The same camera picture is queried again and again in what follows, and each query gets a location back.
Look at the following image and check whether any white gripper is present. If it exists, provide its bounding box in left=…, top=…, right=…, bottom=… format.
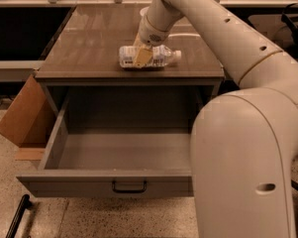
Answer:
left=133, top=25, right=169, bottom=67

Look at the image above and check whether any plastic bottle with label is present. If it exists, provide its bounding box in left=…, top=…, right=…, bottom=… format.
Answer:
left=119, top=45, right=181, bottom=68

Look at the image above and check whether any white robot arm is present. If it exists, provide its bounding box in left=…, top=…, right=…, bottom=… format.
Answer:
left=139, top=0, right=298, bottom=238

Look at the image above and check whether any grey open top drawer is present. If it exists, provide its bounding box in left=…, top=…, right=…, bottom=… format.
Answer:
left=18, top=107, right=196, bottom=197

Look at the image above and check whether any white ceramic bowl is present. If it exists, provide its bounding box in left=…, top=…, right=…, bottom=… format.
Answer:
left=140, top=7, right=149, bottom=17

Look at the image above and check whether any brown cardboard box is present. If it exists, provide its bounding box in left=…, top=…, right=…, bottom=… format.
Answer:
left=0, top=76, right=55, bottom=161

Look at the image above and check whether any black base leg left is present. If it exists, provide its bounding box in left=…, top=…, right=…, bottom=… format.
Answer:
left=5, top=194, right=32, bottom=238

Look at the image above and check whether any black drawer handle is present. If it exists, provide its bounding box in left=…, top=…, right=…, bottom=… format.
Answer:
left=112, top=181, right=147, bottom=194

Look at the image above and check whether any grey bench rail left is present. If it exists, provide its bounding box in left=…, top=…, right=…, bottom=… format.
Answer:
left=0, top=60, right=44, bottom=82

